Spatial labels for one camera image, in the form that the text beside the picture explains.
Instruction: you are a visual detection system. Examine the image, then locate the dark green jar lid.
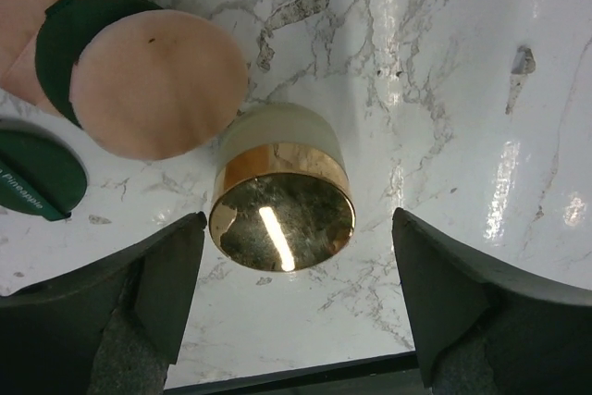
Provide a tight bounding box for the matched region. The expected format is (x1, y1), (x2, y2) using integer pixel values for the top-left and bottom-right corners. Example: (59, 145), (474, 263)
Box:
(1, 117), (88, 222)

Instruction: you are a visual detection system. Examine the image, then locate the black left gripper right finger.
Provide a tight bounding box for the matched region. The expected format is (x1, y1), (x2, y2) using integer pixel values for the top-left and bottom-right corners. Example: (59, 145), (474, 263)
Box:
(392, 208), (591, 394)

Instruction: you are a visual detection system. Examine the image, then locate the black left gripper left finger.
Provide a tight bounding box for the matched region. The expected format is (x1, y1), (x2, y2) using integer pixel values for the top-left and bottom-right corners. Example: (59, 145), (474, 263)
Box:
(1, 213), (206, 394)

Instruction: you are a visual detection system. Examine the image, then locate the gold cosmetic jar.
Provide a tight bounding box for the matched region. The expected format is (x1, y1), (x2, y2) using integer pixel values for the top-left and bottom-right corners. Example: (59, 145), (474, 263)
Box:
(209, 103), (356, 273)

